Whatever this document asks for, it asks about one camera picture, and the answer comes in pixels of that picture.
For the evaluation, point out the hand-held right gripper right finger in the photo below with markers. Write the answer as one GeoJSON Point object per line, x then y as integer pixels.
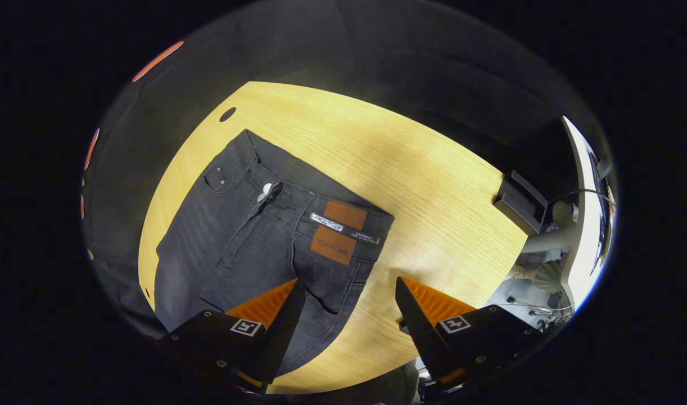
{"type": "Point", "coordinates": [416, 326]}

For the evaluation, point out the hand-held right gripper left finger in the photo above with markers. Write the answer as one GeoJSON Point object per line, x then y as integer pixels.
{"type": "Point", "coordinates": [281, 332]}

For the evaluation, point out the dark grey jeans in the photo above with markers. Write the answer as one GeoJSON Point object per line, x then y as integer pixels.
{"type": "Point", "coordinates": [236, 236]}

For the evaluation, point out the person's dark clothing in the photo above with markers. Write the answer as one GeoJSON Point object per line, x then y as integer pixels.
{"type": "Point", "coordinates": [400, 385]}

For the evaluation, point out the grey curved stand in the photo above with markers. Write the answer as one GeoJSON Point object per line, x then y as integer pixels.
{"type": "Point", "coordinates": [546, 243]}

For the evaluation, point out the black box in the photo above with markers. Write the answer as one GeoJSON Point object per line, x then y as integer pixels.
{"type": "Point", "coordinates": [520, 199]}

